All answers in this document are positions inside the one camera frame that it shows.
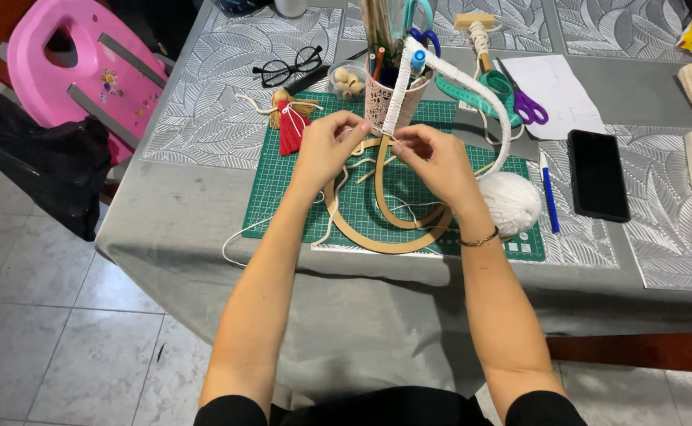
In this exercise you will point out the person's right hand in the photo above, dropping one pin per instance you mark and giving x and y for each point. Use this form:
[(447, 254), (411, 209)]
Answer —
[(446, 168)]

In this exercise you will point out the person's left hand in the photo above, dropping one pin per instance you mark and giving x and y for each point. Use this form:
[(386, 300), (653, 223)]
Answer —
[(322, 154)]

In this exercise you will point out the wooden teardrop hoop frame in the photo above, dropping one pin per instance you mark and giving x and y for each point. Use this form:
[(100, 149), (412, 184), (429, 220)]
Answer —
[(381, 248)]

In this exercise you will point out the red tassel doll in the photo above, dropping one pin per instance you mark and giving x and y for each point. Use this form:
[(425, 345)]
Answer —
[(291, 127)]

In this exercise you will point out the thin wooden stick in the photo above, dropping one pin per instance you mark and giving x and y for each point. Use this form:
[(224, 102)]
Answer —
[(383, 170)]

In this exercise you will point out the green cutting mat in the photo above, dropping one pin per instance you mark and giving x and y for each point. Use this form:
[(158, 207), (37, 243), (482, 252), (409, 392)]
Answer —
[(275, 195)]

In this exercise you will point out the white yarn ball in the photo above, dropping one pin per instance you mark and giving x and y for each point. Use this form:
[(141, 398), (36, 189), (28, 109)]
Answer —
[(510, 202)]

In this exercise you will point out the black comb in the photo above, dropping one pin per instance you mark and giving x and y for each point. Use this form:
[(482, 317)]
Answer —
[(307, 81)]

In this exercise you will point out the clear bowl of wooden beads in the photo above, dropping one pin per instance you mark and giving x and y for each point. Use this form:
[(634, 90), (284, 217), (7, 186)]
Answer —
[(347, 83)]

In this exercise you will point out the teal plastic ruler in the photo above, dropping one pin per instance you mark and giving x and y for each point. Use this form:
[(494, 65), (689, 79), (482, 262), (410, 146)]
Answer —
[(464, 94)]

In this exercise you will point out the pink lace pen holder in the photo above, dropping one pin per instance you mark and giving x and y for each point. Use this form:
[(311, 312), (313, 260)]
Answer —
[(380, 102)]

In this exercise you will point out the black eyeglasses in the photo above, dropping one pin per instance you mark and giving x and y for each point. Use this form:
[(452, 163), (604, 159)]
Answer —
[(278, 74)]

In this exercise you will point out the orange pencil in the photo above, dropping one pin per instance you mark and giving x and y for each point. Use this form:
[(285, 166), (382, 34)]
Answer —
[(378, 64)]

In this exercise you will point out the blue and white pen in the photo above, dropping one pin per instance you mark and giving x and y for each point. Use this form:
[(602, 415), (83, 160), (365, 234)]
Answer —
[(550, 198)]

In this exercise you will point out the blue capped marker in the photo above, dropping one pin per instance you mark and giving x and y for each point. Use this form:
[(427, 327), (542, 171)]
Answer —
[(418, 59)]

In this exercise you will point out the white paper sheet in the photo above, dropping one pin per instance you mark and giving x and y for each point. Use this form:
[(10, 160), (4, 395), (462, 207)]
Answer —
[(559, 89)]

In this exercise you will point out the bundle of wooden sticks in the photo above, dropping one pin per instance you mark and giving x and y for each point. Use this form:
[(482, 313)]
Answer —
[(381, 23)]

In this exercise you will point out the white cup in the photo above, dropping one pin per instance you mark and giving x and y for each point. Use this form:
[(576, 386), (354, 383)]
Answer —
[(290, 6)]

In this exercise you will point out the black smartphone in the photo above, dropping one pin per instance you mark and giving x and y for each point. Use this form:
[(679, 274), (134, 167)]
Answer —
[(598, 174)]

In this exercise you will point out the grey tablecloth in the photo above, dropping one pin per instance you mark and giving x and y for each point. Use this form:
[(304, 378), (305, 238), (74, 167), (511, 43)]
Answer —
[(174, 213)]

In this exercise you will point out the dark bowl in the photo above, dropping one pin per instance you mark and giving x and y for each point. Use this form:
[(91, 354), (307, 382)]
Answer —
[(239, 5)]

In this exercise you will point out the pink plastic chair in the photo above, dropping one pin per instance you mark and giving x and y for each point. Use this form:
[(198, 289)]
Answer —
[(85, 83)]

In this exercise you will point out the person's black clothing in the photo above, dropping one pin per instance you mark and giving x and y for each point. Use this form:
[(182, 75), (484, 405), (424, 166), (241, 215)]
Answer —
[(393, 411)]

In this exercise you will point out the brown wooden beam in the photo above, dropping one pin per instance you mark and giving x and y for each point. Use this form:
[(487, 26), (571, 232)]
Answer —
[(647, 354)]

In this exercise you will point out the black plastic bag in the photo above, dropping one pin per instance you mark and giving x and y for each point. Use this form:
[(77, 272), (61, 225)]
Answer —
[(38, 165)]

